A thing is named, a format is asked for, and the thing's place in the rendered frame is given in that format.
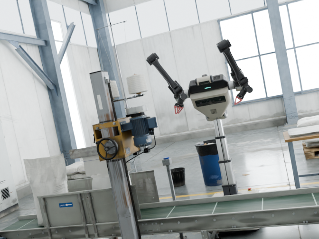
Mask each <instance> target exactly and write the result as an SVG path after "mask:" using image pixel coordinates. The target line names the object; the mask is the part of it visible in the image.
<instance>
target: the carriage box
mask: <svg viewBox="0 0 319 239"><path fill-rule="evenodd" d="M130 118H131V117H126V118H121V119H117V121H113V122H108V123H103V124H99V123H98V124H94V125H92V126H93V131H94V137H95V141H96V142H97V141H100V140H101V139H102V134H101V129H104V128H110V127H116V126H118V130H119V135H117V136H114V137H108V138H111V139H112V140H113V141H115V142H116V143H117V144H118V152H117V155H116V156H115V158H113V159H118V158H126V157H128V156H129V155H131V154H133V153H135V152H137V151H139V150H140V149H139V147H135V145H134V141H133V138H134V136H132V135H131V130H128V131H126V132H123V133H122V130H121V126H120V122H122V121H126V123H127V122H130V120H129V119H130ZM107 141H109V140H103V141H102V142H101V143H102V144H105V143H106V142H107ZM101 143H100V145H99V152H100V154H101V155H102V156H103V157H105V156H106V152H105V150H104V146H103V145H102V144H101ZM127 148H130V153H129V154H126V149H127ZM114 154H115V153H113V154H107V158H110V157H112V156H113V155H114ZM99 160H100V162H101V161H104V159H102V158H101V157H100V156H99Z"/></svg>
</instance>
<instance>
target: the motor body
mask: <svg viewBox="0 0 319 239"><path fill-rule="evenodd" d="M146 117H147V115H144V116H139V117H134V118H130V119H129V120H130V123H132V127H133V129H131V132H132V136H134V138H133V141H134V145H135V147H145V146H149V145H151V144H152V139H151V134H149V129H148V124H147V120H146Z"/></svg>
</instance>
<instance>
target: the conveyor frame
mask: <svg viewBox="0 0 319 239"><path fill-rule="evenodd" d="M307 193H319V187H309V188H299V189H289V190H279V191H269V192H260V193H246V194H236V195H226V196H216V197H206V198H196V199H186V200H176V201H167V202H153V203H143V204H139V207H140V209H146V208H157V207H167V206H178V205H188V204H198V203H209V202H223V201H234V200H244V199H255V198H265V197H275V196H286V195H297V194H307ZM27 219H37V214H30V215H20V216H18V220H27ZM138 224H139V229H140V234H141V236H143V235H157V234H172V233H186V232H201V231H202V230H207V231H216V230H236V229H251V228H266V227H280V226H295V225H310V224H319V205H315V206H303V207H291V208H279V209H268V210H256V211H239V212H228V213H216V214H204V215H192V216H180V217H169V218H157V219H145V220H138ZM95 225H96V226H97V231H98V235H99V237H98V238H96V237H95V232H94V226H93V224H86V226H87V228H88V233H89V238H92V239H99V238H114V237H121V232H120V227H119V222H118V221H117V222H105V223H96V224H95ZM49 229H50V230H51V235H52V239H86V236H85V229H84V226H83V224H81V225H69V226H58V227H49ZM0 235H1V236H2V237H5V238H7V239H49V238H48V237H49V235H48V231H47V228H34V229H22V230H6V231H0Z"/></svg>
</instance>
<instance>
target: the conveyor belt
mask: <svg viewBox="0 0 319 239"><path fill-rule="evenodd" d="M315 205H319V193H307V194H297V195H286V196H275V197H265V198H255V199H244V200H234V201H223V202H209V203H198V204H188V205H178V206H167V207H157V208H146V209H140V211H141V218H142V220H145V219H157V218H169V217H180V216H192V215H204V214H216V213H228V212H239V211H256V210H268V209H279V208H291V207H303V206H315ZM34 228H44V226H38V219H27V220H19V221H17V222H15V223H13V224H11V225H10V226H8V227H6V228H4V229H3V230H1V231H6V230H22V229H34Z"/></svg>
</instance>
